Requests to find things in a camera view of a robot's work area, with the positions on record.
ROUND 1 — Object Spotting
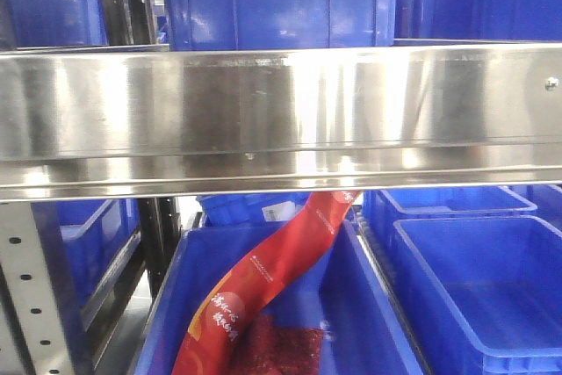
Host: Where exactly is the blue bin with red bag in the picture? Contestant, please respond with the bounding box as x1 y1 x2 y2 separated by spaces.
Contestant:
129 221 424 374

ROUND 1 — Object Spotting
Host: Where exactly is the right shelf steel rail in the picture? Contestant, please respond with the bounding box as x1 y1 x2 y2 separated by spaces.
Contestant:
1 42 561 202

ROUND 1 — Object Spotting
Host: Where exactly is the blue bin behind with label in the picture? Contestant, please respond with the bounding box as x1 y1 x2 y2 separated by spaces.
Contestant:
196 192 310 226

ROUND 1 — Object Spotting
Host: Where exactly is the red mesh packet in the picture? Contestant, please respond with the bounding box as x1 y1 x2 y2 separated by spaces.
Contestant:
227 314 324 375

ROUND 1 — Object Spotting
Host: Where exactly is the blue bin left shelf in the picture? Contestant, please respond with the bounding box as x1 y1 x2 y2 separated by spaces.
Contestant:
54 198 142 310

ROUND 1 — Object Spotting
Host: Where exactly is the red snack bag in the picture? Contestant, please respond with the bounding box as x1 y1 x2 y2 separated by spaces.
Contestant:
171 191 361 374

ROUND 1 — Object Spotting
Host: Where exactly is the perforated steel upright post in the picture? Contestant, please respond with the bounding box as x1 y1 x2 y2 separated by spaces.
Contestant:
1 202 93 374

